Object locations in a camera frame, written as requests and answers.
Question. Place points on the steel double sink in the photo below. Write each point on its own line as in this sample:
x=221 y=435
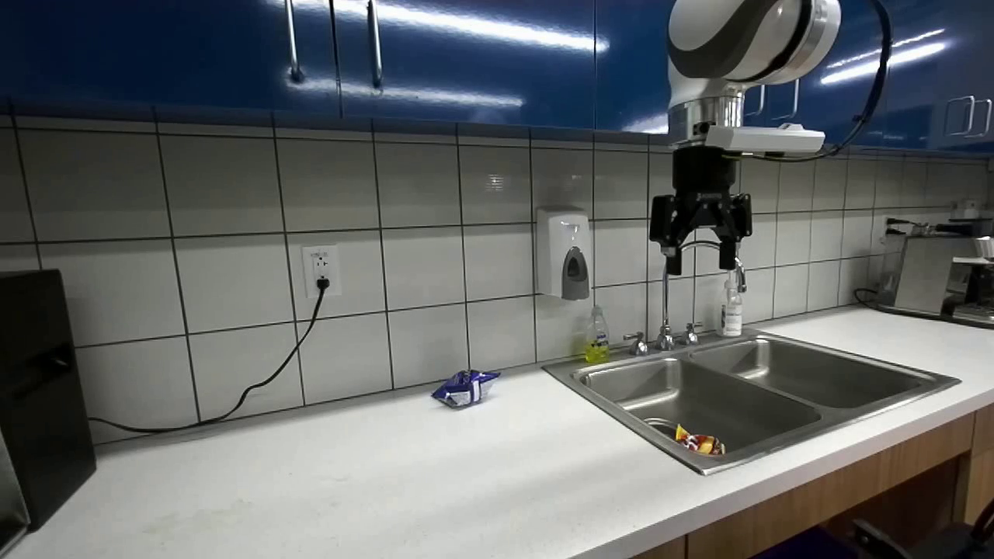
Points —
x=745 y=404

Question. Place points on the white wall socket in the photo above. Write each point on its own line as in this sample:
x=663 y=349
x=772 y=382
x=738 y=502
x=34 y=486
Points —
x=321 y=268

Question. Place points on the steel coffee machine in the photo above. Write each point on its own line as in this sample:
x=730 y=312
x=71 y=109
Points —
x=928 y=276

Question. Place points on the chrome tap lever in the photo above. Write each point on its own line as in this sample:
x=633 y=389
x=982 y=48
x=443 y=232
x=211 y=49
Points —
x=637 y=343
x=690 y=335

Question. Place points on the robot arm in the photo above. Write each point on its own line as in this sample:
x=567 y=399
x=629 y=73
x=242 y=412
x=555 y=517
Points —
x=722 y=31

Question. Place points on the blue cabinet door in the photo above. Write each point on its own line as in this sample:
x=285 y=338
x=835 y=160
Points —
x=466 y=70
x=155 y=54
x=629 y=70
x=839 y=109
x=924 y=85

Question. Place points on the blue wall cabinet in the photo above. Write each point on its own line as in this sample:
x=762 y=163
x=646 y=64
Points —
x=466 y=54

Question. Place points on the black office chair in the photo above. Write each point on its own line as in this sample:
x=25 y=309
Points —
x=932 y=539

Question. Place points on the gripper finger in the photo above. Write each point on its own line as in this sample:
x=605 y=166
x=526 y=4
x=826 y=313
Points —
x=666 y=221
x=734 y=221

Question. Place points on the red yellow snack packet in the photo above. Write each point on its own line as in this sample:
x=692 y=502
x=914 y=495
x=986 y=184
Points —
x=699 y=442

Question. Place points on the clear bottle white label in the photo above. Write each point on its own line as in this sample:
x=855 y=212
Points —
x=731 y=310

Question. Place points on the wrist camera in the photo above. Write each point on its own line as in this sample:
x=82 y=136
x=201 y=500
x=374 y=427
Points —
x=765 y=139

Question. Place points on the chrome tap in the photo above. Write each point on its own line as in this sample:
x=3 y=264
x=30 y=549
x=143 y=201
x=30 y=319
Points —
x=665 y=310

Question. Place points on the yellow dish soap bottle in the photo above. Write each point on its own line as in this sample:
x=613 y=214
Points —
x=596 y=341

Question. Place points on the blue snack packet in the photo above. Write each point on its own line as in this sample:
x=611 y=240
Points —
x=464 y=388

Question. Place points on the black appliance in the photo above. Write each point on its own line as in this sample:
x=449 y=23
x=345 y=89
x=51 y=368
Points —
x=39 y=388

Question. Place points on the white wall soap dispenser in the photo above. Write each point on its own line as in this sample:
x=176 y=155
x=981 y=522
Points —
x=561 y=248

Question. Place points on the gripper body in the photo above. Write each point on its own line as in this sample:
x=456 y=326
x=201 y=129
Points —
x=703 y=175

